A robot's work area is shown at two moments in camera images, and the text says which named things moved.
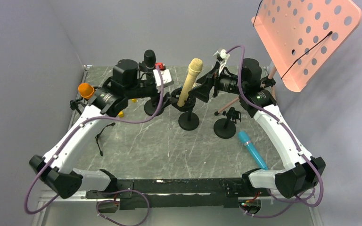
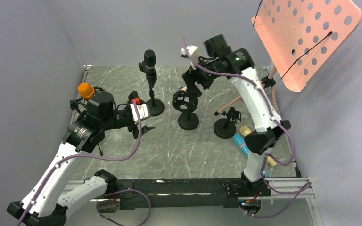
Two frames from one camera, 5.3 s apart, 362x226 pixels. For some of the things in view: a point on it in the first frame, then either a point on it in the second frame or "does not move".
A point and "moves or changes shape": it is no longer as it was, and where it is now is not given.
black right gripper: x=202 y=91 -> x=191 y=76
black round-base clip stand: x=225 y=128 does not move
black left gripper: x=156 y=92 -> x=133 y=127
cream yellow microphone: x=195 y=68 moves or changes shape
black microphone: x=150 y=60 does not move
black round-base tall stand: x=151 y=106 does not move
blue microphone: x=245 y=137 moves or changes shape
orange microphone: x=86 y=90 does not move
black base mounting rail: x=180 y=194 does not move
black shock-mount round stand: x=188 y=121 does not move
